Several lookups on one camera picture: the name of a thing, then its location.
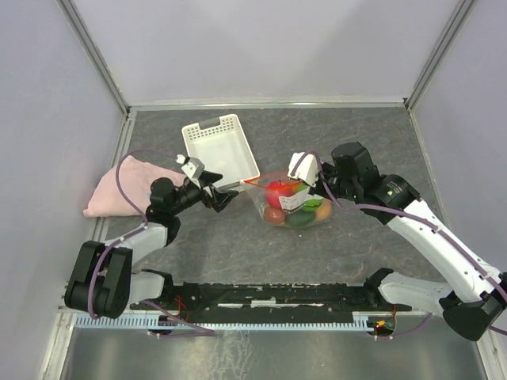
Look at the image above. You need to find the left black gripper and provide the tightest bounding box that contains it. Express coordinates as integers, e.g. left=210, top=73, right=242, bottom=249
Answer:
left=170, top=170, right=238, bottom=215

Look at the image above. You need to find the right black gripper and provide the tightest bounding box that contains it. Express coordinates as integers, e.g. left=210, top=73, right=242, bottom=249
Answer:
left=302, top=160, right=360, bottom=202

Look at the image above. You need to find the white perforated plastic basket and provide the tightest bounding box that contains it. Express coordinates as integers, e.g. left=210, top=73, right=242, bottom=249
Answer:
left=181, top=114, right=260, bottom=188

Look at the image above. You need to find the orange toy fruit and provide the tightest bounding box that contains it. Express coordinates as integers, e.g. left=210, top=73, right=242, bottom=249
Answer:
left=315, top=202, right=332, bottom=222

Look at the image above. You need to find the pink red toy fruit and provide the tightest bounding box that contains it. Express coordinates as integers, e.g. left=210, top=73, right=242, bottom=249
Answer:
left=265, top=180, right=295, bottom=209

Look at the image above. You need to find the brown toy fruit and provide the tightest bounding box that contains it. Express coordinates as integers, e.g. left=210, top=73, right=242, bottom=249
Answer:
left=263, top=207, right=286, bottom=225

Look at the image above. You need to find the dark green toy avocado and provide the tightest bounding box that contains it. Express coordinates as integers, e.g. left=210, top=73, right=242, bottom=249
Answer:
left=284, top=211, right=316, bottom=228

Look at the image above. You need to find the clear orange zip top bag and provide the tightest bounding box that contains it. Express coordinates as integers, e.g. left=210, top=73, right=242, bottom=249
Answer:
left=242, top=171, right=333, bottom=228

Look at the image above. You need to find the green watermelon toy ball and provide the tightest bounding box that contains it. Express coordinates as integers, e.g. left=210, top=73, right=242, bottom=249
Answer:
left=302, top=185, right=323, bottom=212

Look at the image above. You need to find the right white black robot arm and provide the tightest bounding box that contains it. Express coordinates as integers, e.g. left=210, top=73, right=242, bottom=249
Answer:
left=316, top=142, right=506, bottom=341

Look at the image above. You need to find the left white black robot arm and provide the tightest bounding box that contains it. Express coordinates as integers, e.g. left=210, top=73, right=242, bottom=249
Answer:
left=63, top=171, right=238, bottom=319

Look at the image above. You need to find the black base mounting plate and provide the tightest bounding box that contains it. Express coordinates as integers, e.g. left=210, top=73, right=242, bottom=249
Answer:
left=154, top=283, right=412, bottom=325

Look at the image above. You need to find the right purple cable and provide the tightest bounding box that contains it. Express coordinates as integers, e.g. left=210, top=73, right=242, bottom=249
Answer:
left=292, top=150, right=507, bottom=340

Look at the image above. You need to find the purple cable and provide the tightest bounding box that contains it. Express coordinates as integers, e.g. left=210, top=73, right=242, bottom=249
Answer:
left=87, top=148, right=217, bottom=341
left=292, top=150, right=507, bottom=340

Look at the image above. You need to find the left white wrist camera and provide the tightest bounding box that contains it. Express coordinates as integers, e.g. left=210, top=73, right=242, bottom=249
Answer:
left=175, top=154, right=204, bottom=181

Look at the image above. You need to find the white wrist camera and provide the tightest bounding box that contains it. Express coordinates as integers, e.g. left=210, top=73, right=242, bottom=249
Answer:
left=175, top=154, right=204, bottom=181
left=288, top=150, right=321, bottom=188

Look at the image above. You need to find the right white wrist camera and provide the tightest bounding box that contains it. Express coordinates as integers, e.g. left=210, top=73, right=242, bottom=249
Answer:
left=288, top=150, right=321, bottom=188

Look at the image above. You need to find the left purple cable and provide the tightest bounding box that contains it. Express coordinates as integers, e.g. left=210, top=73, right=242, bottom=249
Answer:
left=87, top=148, right=217, bottom=341

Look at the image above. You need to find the light blue cable duct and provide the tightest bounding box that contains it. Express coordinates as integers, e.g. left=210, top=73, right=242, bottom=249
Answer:
left=74, top=314, right=393, bottom=329

